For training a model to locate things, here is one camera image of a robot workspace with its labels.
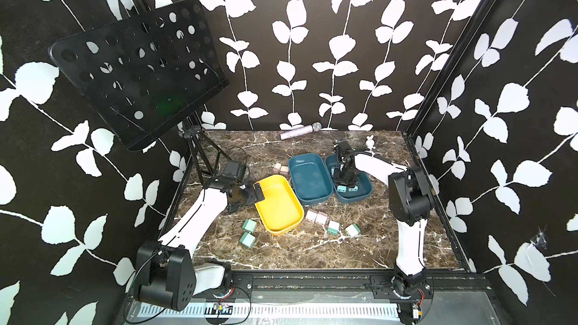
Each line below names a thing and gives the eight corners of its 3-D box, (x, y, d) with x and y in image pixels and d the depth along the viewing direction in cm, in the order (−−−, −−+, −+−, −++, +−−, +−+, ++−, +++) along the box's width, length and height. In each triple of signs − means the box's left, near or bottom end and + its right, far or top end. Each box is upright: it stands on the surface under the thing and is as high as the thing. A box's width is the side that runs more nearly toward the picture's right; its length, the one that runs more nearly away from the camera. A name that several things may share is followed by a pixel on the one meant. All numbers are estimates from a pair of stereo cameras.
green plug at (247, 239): (239, 243, 85) (238, 240, 83) (245, 232, 88) (244, 230, 86) (252, 248, 84) (251, 246, 82) (257, 238, 86) (256, 235, 84)
